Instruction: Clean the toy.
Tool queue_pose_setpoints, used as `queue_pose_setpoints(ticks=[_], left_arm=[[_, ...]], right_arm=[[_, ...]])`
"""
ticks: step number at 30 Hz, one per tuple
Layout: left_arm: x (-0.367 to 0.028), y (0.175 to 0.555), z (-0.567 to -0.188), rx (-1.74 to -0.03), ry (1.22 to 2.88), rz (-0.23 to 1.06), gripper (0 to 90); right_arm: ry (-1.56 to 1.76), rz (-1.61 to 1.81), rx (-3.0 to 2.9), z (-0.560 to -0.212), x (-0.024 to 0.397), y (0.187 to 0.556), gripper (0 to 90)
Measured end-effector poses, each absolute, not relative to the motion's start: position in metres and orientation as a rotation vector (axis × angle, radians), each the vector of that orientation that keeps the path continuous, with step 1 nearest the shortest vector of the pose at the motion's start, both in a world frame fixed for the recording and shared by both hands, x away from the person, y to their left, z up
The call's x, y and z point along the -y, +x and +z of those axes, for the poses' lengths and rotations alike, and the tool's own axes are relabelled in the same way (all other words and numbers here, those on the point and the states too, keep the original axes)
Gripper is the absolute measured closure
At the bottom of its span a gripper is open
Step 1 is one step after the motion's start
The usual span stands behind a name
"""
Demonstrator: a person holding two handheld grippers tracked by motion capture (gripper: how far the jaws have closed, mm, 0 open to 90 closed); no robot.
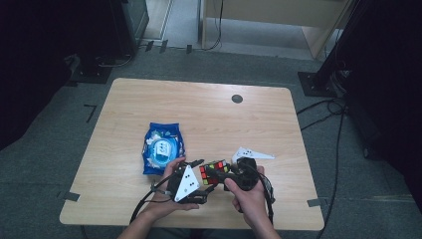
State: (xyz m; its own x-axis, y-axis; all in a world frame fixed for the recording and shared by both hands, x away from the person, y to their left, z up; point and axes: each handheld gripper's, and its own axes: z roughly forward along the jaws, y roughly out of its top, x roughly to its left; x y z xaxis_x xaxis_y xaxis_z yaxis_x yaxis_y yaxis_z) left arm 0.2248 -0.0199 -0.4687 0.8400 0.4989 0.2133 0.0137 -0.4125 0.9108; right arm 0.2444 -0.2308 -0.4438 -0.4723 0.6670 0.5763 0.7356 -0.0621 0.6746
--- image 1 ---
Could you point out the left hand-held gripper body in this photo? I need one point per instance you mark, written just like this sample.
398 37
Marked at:
185 184

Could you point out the multicoloured puzzle cube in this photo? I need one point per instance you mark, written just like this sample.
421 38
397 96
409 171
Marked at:
217 165

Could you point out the black metal stand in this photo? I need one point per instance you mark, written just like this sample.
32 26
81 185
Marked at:
315 84

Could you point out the dark curtain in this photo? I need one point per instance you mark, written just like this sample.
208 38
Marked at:
33 66
391 83

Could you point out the light wooden cabinet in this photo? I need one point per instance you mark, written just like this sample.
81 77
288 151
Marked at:
275 11

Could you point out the person's left hand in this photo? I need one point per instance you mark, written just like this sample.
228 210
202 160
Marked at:
159 202

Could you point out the person's right hand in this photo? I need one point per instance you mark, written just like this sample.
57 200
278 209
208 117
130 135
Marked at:
252 202

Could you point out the round dark table grommet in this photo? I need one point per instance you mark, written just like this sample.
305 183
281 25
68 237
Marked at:
237 99

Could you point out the blue wet wipes pack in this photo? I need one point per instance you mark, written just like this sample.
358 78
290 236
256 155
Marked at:
161 149

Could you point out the black floor base plate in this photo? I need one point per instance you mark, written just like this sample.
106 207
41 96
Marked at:
94 71

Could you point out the grey tape piece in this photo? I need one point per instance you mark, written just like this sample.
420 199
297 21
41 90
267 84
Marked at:
70 196
316 202

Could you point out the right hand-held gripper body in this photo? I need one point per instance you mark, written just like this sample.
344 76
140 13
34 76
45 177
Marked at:
247 172

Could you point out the black floor tape strip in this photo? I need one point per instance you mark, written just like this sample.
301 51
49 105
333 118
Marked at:
164 46
189 49

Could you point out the dark cabinet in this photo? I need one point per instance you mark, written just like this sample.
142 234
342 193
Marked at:
132 23

